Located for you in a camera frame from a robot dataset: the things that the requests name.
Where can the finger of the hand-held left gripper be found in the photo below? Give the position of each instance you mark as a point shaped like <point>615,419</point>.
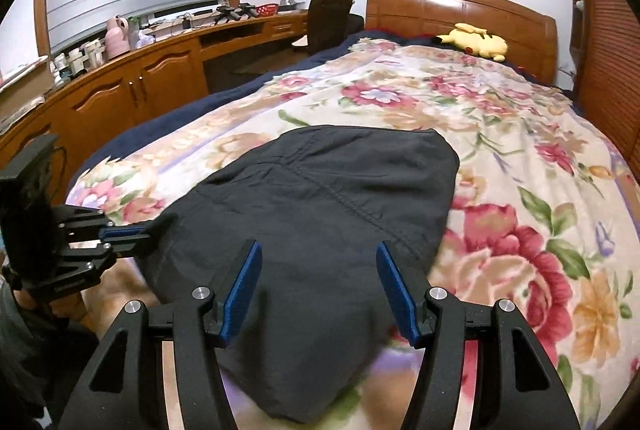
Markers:
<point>125,232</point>
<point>127,250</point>

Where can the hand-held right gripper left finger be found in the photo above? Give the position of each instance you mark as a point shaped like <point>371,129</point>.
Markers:
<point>242,295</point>

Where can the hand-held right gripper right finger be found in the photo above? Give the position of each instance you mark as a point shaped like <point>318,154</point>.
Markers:
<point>397,295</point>

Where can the black jacket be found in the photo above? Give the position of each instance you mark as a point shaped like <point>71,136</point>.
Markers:
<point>325,210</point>

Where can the person's left forearm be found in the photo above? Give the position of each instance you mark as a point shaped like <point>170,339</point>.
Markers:
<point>40,370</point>

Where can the person's left hand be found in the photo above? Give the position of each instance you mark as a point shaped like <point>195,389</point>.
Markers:
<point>65,305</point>

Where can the navy bed sheet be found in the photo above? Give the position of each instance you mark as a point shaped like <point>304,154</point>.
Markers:
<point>175,120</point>

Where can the cardboard box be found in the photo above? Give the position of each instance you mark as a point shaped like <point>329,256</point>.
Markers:
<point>22,85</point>

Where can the wooden desk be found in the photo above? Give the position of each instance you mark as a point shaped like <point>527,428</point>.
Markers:
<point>110,95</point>

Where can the group of white cups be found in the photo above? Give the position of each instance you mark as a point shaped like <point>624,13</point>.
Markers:
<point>80,60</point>

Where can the floral blanket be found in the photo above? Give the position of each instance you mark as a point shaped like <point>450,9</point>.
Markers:
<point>500,160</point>

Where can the pink kettle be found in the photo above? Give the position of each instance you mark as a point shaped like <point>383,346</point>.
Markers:
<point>118,37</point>

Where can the red basket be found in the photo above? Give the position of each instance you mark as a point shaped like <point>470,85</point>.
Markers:
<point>268,10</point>

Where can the yellow plush toy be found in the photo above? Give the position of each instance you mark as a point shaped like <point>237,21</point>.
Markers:
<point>475,41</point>

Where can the dark brown chair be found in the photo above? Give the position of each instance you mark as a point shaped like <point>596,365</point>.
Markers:
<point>327,25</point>

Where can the metal pot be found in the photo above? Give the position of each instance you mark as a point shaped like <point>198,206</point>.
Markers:
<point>292,3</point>

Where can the wooden bed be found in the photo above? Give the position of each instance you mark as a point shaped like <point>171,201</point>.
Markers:
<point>425,10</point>

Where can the wooden slatted wardrobe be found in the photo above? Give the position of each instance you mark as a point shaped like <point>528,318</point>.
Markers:
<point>610,60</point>

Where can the small white round object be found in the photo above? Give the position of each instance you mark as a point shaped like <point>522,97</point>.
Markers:
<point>580,5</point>

